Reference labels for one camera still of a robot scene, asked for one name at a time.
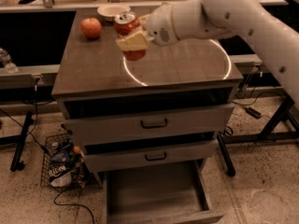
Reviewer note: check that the black wire basket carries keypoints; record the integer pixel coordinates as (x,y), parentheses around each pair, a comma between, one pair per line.
(59,142)

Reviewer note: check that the blue white snack bag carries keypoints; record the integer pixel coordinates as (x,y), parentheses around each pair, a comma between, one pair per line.
(60,169)

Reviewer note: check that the red apple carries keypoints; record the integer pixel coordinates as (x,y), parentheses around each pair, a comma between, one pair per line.
(91,28)

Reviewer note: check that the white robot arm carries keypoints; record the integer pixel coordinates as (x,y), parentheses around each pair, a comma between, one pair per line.
(274,42)

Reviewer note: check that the grey top drawer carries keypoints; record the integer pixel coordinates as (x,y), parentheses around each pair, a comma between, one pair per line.
(121,128)

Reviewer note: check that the black table leg left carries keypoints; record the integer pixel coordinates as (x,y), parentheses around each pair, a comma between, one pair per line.
(19,141)

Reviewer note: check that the grey middle drawer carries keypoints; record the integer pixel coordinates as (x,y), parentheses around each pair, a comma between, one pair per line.
(149,156)

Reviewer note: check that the grey bottom drawer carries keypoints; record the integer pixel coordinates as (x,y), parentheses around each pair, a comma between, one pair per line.
(172,193)

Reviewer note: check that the red coke can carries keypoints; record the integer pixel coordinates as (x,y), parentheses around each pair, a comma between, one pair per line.
(125,23)

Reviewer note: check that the black power adapter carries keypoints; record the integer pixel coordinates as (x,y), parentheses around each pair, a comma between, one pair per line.
(252,112)

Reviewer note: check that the white paper bowl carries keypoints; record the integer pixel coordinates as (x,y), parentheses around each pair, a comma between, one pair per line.
(110,11)

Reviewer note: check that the grey drawer cabinet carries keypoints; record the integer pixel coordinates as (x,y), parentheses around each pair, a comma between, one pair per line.
(96,80)

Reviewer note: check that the black table leg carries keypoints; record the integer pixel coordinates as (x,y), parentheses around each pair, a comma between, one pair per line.
(266,134)
(19,141)

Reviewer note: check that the black table leg right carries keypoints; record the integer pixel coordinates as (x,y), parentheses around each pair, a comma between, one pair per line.
(266,134)

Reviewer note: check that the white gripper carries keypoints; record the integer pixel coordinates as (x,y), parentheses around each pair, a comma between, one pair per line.
(159,22)

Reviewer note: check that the clear plastic water bottle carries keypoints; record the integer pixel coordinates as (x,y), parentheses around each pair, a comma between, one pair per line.
(7,62)

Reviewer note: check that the grey drawer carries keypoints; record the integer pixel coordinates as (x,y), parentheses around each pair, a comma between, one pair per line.
(121,128)
(172,193)
(149,156)

